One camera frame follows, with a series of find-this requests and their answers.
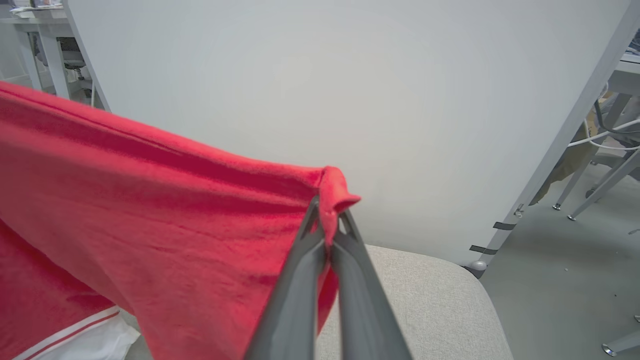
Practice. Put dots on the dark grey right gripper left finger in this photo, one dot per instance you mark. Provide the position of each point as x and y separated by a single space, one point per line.
295 300

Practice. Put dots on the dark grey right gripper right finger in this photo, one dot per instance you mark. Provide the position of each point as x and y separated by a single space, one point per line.
362 300

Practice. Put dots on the red and white garment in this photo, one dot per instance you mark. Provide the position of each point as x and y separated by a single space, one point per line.
150 210

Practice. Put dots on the brown paper bag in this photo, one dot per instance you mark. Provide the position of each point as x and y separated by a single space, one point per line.
567 160

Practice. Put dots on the grey metal leg with foot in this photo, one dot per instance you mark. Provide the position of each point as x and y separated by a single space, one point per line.
622 345

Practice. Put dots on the grey desk with slanted legs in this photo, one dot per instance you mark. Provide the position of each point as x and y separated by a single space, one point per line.
617 150

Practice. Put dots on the white table with square legs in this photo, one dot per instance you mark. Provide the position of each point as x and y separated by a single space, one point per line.
47 40

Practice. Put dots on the white partition panel grey frame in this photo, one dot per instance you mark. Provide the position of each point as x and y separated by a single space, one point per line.
350 90

